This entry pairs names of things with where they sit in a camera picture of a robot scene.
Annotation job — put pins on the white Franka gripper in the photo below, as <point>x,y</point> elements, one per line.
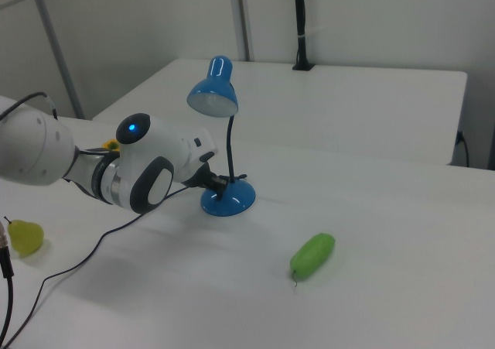
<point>197,176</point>

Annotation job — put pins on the blue desk lamp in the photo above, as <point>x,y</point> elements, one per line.
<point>228,200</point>

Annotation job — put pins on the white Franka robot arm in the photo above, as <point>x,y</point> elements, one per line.
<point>38,148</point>

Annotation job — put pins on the yellow toy bell pepper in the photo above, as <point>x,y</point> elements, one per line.
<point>110,144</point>

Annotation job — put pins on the green toy gourd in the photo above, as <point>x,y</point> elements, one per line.
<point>313,256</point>

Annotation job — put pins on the white adjoining table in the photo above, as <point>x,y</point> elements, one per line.
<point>328,105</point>

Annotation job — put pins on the green toy pear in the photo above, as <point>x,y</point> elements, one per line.
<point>25,238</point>

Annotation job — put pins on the grey wall frame post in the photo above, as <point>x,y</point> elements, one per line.
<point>244,16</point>
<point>58,55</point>

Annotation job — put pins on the black camera pole with clamp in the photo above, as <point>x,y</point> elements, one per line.
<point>300,24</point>

